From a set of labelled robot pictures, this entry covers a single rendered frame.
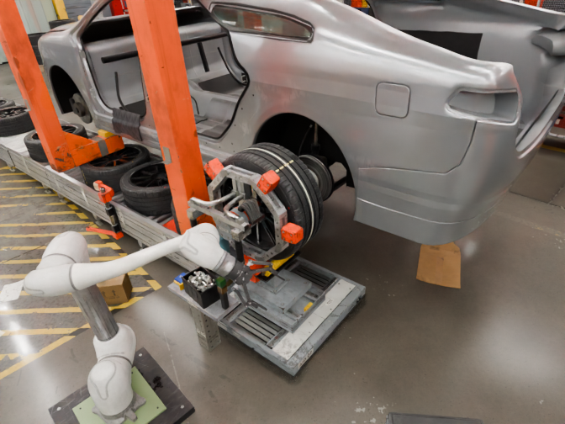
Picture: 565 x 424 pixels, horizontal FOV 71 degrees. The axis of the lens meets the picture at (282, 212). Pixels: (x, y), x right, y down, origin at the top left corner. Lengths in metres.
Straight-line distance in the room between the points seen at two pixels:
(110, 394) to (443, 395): 1.68
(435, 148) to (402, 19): 2.05
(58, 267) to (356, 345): 1.74
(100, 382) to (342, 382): 1.27
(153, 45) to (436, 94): 1.32
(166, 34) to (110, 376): 1.59
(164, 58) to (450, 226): 1.64
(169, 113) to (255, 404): 1.63
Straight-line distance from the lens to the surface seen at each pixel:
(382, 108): 1.97
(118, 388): 2.00
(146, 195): 3.45
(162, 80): 2.17
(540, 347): 2.93
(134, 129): 3.71
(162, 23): 2.17
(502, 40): 3.56
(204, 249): 1.48
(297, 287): 2.64
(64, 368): 2.94
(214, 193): 2.32
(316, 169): 2.45
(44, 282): 1.65
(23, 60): 3.93
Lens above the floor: 2.02
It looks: 32 degrees down
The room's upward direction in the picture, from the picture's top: 4 degrees counter-clockwise
